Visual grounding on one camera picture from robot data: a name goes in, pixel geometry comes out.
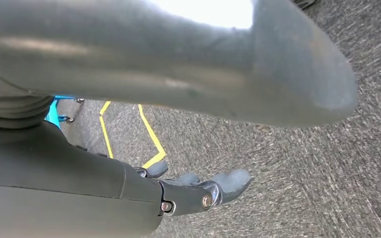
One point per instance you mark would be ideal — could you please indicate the blue metal shelf rack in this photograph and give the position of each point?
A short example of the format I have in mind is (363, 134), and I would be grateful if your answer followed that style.
(53, 113)

